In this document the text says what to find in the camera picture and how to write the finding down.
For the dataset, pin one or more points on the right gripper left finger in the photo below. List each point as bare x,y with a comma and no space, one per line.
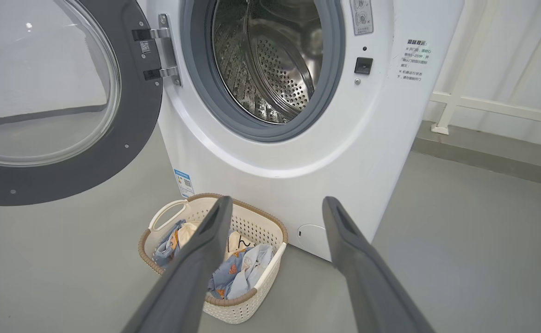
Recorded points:
182,291

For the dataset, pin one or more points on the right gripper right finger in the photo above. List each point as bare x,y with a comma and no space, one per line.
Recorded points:
376,296

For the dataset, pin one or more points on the cream and blue garment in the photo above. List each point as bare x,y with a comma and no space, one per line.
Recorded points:
188,231

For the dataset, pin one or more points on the light blue patterned garment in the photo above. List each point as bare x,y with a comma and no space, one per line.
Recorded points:
251,268

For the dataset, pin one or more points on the washing machine glass door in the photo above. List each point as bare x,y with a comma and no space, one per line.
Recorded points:
136,138

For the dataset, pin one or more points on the white front-load washing machine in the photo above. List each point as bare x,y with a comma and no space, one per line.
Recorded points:
367,138

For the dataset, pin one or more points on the black door latch socket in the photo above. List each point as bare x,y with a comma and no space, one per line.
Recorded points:
363,65

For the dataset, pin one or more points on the stainless steel washer drum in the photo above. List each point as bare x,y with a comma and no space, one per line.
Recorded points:
275,69

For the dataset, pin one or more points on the metal washer door hinge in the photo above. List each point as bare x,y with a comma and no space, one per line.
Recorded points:
168,46

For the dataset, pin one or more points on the round white filter cover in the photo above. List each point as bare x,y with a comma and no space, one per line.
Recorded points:
309,238

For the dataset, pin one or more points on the cream perforated laundry basket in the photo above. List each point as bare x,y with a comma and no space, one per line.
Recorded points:
261,231

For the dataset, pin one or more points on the blue energy label sticker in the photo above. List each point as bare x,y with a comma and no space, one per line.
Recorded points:
184,182

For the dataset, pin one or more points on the white metal railing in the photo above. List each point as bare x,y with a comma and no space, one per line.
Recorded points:
483,105

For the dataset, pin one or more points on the black text instruction sticker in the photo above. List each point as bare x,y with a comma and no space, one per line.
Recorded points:
413,60

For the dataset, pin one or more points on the grey warning sticker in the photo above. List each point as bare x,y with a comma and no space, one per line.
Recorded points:
362,18

